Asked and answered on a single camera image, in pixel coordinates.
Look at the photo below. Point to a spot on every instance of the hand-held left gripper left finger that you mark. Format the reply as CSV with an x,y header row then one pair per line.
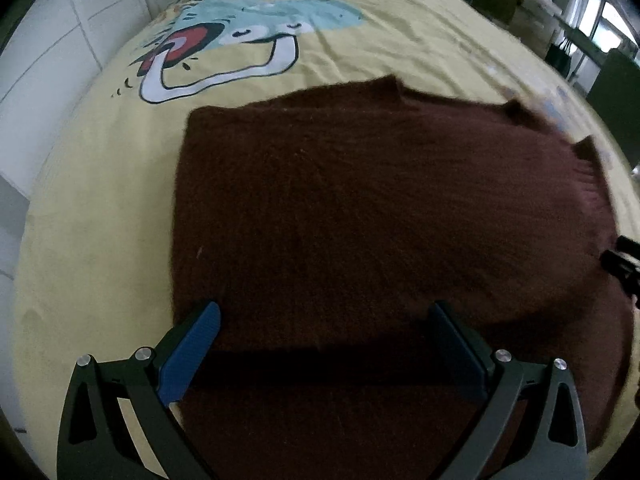
x,y
190,355

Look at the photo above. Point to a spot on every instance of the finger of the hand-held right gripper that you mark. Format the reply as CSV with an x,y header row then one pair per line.
x,y
622,262

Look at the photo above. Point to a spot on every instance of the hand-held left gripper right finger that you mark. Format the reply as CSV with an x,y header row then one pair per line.
x,y
460,355

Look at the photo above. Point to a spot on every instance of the brown knitted sweater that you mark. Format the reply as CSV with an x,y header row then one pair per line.
x,y
350,210

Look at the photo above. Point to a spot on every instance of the yellow printed bedsheet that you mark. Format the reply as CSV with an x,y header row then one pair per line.
x,y
100,210

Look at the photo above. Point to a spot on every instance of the dark green chair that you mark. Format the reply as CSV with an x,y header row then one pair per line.
x,y
617,85

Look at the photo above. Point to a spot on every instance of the black paper bag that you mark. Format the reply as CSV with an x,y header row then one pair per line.
x,y
562,60

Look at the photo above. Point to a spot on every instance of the window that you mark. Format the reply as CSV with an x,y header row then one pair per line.
x,y
617,22

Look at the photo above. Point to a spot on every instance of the white wardrobe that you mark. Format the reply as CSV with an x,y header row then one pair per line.
x,y
65,50

